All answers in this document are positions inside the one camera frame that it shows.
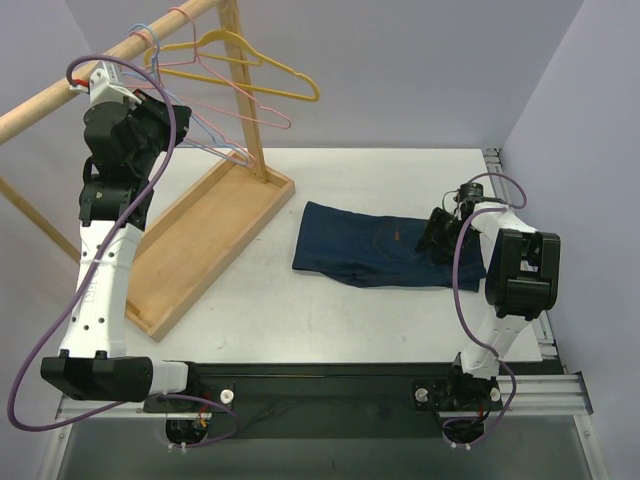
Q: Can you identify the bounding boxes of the aluminium frame rail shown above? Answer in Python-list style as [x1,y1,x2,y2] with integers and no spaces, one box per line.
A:
[482,147,596,416]

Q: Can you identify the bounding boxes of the yellow plastic hanger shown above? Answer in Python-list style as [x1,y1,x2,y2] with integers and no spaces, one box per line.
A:
[131,29,320,102]

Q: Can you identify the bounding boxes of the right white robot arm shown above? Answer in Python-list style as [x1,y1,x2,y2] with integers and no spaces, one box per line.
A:
[416,180,561,408]

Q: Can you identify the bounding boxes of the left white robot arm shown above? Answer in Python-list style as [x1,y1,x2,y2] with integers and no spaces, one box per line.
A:
[40,90,203,411]

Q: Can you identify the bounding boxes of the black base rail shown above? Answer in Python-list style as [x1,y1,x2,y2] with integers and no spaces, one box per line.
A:
[143,363,506,441]

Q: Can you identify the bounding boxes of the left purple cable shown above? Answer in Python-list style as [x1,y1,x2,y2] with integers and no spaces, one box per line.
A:
[5,53,240,447]

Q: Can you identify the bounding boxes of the wooden clothes rack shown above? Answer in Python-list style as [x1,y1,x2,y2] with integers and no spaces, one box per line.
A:
[1,1,295,342]

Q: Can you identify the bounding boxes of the dark blue denim trousers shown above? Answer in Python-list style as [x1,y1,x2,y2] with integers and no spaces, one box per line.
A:
[291,200,487,293]

